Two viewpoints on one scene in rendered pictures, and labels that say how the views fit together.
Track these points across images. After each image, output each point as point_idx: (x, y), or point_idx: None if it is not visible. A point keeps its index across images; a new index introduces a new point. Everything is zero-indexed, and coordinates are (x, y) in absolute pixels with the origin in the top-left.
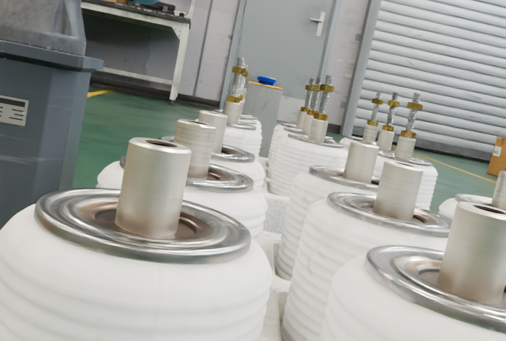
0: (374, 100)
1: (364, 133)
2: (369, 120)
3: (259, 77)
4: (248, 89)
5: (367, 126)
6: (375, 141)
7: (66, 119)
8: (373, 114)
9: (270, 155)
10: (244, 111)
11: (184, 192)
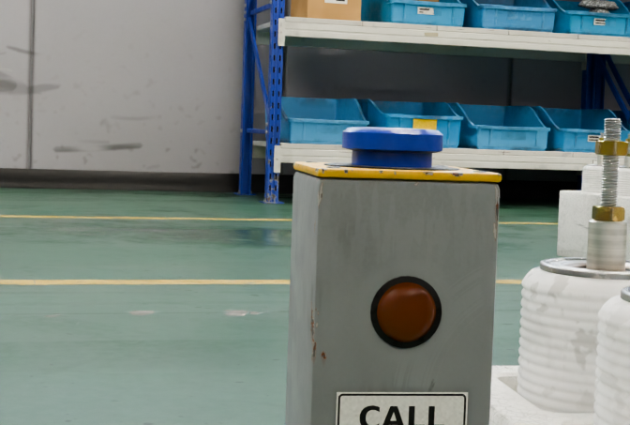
0: (626, 146)
1: (617, 250)
2: (614, 206)
3: (433, 141)
4: (498, 214)
5: (623, 226)
6: (566, 264)
7: None
8: (618, 189)
9: None
10: (493, 328)
11: None
